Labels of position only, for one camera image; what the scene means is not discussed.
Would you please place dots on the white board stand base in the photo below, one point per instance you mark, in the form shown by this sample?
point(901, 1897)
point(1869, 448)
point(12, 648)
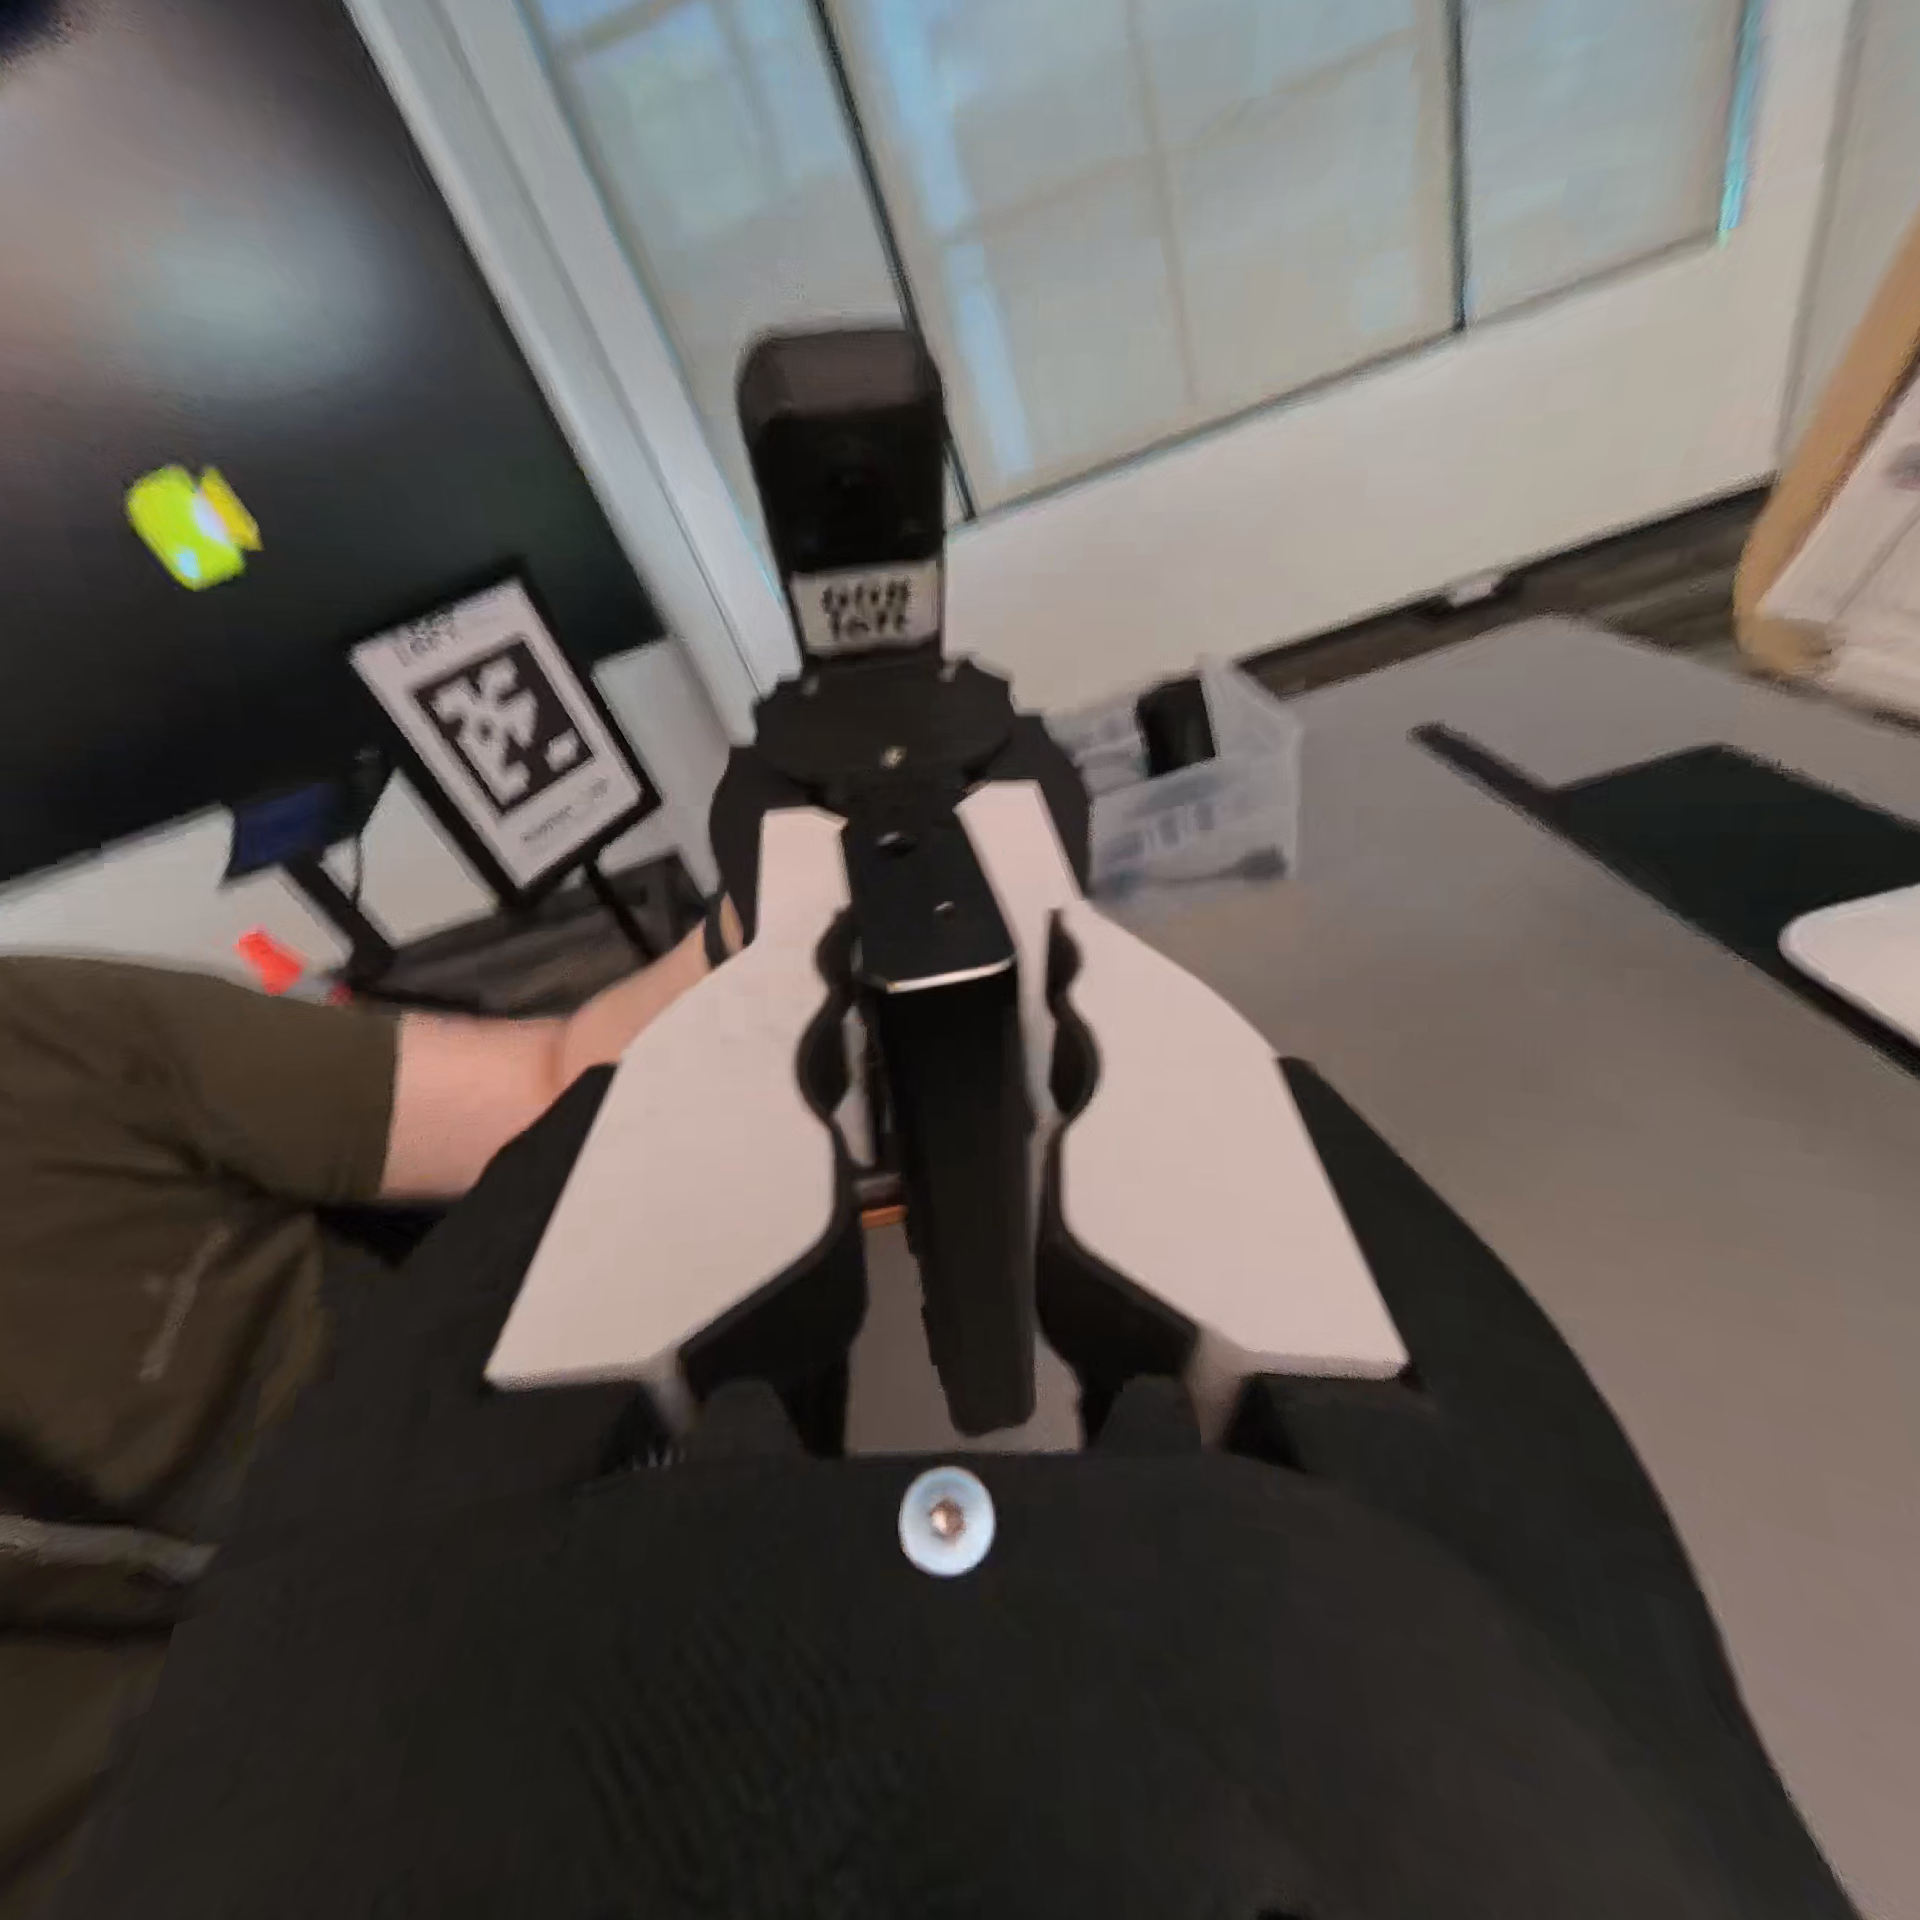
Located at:
point(1860, 961)

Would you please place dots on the large black wall screen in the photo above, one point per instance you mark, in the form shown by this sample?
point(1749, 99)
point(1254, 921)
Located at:
point(224, 224)

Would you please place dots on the black framed marker sign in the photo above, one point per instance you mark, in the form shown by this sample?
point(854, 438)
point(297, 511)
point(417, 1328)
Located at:
point(504, 734)

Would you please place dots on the clear plastic bin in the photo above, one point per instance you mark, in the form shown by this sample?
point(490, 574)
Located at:
point(1213, 825)

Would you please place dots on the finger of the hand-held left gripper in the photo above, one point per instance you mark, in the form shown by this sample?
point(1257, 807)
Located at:
point(1020, 855)
point(796, 884)

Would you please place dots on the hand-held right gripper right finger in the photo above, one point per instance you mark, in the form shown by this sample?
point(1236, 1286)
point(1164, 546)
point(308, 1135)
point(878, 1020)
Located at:
point(1229, 1200)

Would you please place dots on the person's olive shirt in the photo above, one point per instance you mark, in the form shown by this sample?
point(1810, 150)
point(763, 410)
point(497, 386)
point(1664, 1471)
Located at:
point(149, 1200)

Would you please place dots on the wooden instruction board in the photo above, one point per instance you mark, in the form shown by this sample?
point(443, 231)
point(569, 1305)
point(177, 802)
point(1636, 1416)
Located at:
point(1829, 495)

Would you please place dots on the frosted glass window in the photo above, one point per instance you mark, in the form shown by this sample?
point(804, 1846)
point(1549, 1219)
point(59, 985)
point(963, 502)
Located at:
point(1200, 224)

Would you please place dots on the yellow sticker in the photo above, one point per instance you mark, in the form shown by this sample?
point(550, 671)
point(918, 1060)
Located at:
point(188, 524)

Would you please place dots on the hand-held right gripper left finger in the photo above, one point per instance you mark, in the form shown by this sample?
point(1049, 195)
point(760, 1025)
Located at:
point(660, 1200)

